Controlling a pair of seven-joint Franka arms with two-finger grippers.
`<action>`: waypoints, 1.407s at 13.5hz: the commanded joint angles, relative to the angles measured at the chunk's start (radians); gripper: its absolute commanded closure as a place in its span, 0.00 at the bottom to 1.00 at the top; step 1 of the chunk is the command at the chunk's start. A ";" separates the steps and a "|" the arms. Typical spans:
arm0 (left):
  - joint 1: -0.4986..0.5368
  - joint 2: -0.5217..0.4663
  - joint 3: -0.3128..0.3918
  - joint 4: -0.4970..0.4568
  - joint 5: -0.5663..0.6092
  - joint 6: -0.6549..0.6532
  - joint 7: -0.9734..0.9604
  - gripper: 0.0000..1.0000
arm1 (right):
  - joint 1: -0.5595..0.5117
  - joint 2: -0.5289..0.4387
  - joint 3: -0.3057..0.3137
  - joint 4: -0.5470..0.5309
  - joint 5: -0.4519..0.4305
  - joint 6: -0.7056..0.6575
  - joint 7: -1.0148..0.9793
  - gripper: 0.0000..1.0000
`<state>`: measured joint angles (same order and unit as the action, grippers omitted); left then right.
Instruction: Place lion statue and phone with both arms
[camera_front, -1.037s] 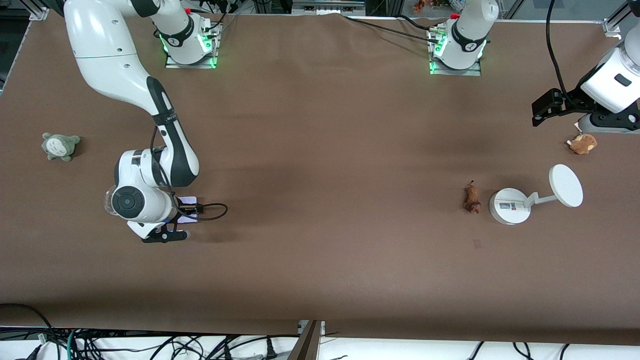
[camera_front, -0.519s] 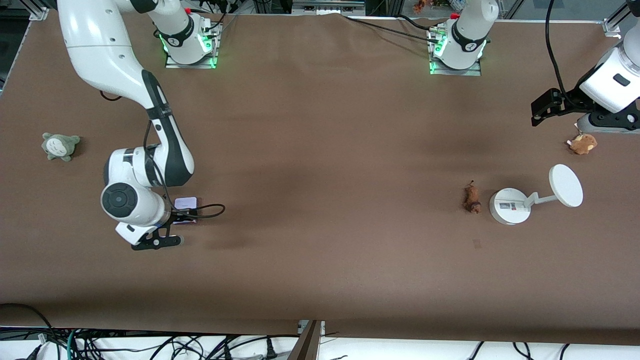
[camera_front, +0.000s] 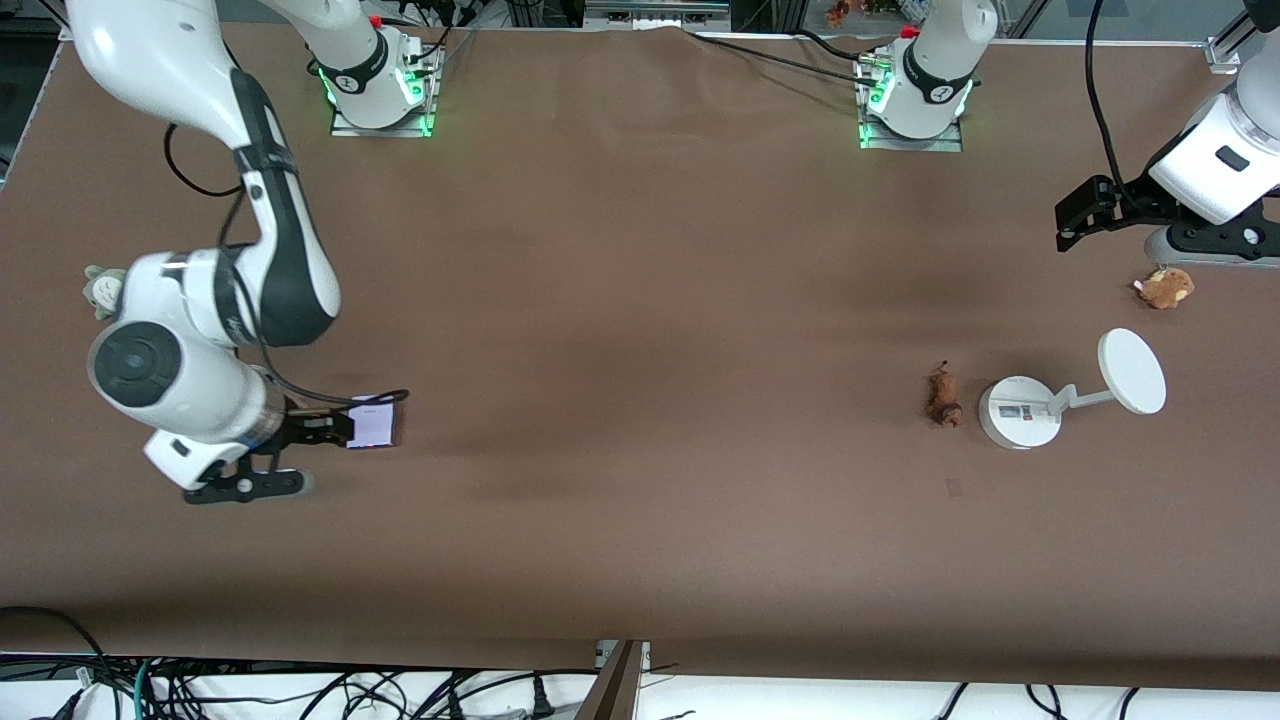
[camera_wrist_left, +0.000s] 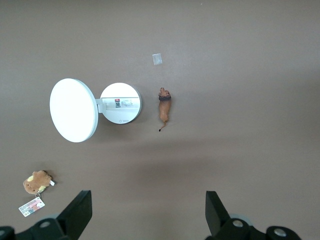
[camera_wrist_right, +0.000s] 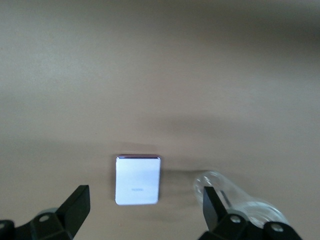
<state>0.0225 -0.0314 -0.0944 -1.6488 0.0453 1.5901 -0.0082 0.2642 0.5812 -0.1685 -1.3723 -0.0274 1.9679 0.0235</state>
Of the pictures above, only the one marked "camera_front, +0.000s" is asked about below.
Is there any black base power cable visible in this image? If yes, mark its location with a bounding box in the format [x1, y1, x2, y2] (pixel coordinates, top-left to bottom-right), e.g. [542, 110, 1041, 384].
[685, 30, 866, 81]
[798, 28, 876, 61]

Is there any grey totoro plush toy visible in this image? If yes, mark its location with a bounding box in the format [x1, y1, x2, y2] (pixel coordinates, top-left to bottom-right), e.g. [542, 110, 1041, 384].
[83, 265, 127, 322]

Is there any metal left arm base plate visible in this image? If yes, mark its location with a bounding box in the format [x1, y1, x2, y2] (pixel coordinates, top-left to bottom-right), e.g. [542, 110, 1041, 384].
[855, 55, 965, 153]

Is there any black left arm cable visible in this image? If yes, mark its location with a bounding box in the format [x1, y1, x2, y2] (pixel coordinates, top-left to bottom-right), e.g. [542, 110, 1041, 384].
[1084, 0, 1133, 193]

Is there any silver metal bracket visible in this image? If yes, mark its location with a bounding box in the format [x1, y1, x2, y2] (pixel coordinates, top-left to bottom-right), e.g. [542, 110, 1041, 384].
[596, 640, 652, 673]

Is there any brown hamster plush toy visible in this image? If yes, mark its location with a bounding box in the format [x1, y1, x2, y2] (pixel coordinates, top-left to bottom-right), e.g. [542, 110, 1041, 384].
[1133, 264, 1196, 310]

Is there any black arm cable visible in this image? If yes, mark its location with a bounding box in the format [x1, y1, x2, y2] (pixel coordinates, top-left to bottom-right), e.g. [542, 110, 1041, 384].
[163, 122, 410, 409]
[1084, 0, 1133, 193]

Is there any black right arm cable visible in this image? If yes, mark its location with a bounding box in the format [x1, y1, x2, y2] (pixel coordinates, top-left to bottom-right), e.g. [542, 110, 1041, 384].
[163, 122, 410, 409]

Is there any brown table cover sheet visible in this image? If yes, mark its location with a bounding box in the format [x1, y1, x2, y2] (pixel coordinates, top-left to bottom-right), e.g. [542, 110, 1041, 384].
[0, 22, 1280, 691]

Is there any brown lion statue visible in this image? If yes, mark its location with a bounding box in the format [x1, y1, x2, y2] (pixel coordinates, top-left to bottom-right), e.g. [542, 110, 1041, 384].
[927, 361, 965, 429]

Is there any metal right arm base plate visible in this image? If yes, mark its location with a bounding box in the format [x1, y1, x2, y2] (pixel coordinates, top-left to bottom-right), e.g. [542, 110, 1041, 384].
[330, 45, 438, 139]

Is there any black looped floor cable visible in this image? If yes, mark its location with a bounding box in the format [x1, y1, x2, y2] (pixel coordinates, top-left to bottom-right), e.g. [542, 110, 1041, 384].
[0, 605, 113, 720]

